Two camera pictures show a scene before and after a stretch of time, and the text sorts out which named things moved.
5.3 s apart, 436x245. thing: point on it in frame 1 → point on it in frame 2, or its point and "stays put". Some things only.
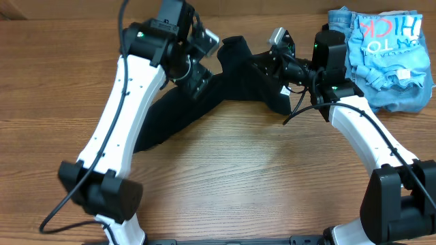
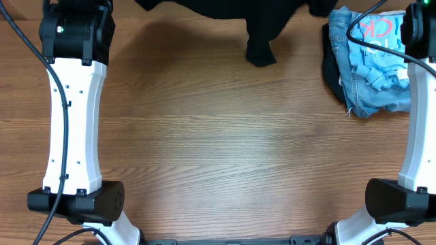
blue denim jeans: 406,97 stays put
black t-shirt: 241,77 → 264,19
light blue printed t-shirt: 390,50 stays put
